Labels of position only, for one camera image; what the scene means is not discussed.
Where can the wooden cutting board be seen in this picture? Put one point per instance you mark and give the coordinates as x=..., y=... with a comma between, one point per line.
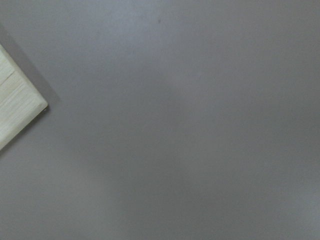
x=20, y=101

